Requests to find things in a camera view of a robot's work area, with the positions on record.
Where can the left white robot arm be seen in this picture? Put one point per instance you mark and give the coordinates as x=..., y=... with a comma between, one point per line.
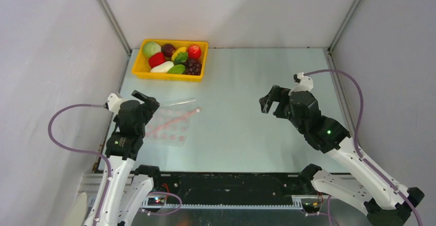
x=114, y=204

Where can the dark red apple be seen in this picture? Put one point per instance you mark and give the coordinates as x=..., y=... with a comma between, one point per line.
x=168, y=50

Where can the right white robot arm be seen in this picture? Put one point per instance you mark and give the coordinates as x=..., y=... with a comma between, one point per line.
x=382, y=199

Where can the green cabbage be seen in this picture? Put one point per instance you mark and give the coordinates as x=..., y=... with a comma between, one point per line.
x=150, y=48

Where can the green leafy vegetable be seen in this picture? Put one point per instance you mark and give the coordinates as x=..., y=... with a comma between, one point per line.
x=179, y=64

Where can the white radish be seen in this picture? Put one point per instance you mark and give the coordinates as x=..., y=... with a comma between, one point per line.
x=162, y=68

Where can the clear pink-dotted zip bag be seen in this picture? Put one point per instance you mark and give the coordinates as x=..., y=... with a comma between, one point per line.
x=170, y=123

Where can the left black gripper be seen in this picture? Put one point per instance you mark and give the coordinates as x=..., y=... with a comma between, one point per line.
x=152, y=104

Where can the bright red apple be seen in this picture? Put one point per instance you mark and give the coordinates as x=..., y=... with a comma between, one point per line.
x=194, y=52

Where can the purple grape bunch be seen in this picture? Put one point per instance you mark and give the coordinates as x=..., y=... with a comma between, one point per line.
x=193, y=67

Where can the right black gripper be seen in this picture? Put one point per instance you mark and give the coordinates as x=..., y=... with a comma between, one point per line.
x=278, y=101

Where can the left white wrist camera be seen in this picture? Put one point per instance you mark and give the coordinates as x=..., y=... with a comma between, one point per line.
x=113, y=102

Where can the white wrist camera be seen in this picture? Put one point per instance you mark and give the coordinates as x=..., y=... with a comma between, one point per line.
x=113, y=102
x=304, y=83

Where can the yellow mango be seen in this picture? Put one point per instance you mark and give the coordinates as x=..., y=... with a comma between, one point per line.
x=177, y=52

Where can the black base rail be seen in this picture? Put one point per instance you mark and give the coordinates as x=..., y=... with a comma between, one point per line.
x=197, y=189

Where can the yellow plastic tray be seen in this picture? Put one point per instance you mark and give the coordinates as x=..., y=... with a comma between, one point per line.
x=141, y=68

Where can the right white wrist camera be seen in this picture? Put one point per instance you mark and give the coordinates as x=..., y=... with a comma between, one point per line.
x=304, y=83

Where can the red bell pepper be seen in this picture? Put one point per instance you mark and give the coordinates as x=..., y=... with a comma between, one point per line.
x=156, y=60

